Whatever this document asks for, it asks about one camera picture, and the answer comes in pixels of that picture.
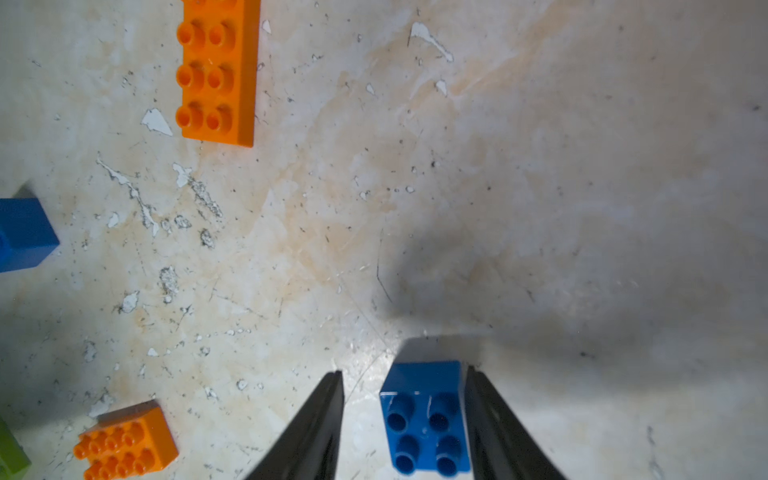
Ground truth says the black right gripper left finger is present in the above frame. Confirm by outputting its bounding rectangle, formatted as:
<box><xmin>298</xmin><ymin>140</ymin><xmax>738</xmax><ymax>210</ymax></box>
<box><xmin>246</xmin><ymin>371</ymin><xmax>344</xmax><ymax>480</ymax></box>

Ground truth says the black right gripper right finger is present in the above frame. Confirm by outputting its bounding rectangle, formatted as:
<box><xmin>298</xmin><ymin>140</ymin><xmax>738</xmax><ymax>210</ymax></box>
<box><xmin>464</xmin><ymin>366</ymin><xmax>565</xmax><ymax>480</ymax></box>

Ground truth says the blue square lego brick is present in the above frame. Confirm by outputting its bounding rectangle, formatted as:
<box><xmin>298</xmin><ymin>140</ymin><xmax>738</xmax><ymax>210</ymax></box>
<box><xmin>1</xmin><ymin>198</ymin><xmax>60</xmax><ymax>272</ymax></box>
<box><xmin>379</xmin><ymin>360</ymin><xmax>471</xmax><ymax>478</ymax></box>

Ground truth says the orange lego brick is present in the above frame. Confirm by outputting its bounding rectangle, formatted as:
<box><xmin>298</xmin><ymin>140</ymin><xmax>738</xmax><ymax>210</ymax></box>
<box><xmin>73</xmin><ymin>400</ymin><xmax>179</xmax><ymax>480</ymax></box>
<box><xmin>175</xmin><ymin>0</ymin><xmax>261</xmax><ymax>148</ymax></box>

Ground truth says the green lego brick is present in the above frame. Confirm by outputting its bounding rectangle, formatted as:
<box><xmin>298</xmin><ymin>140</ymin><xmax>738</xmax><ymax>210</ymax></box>
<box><xmin>0</xmin><ymin>420</ymin><xmax>31</xmax><ymax>480</ymax></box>

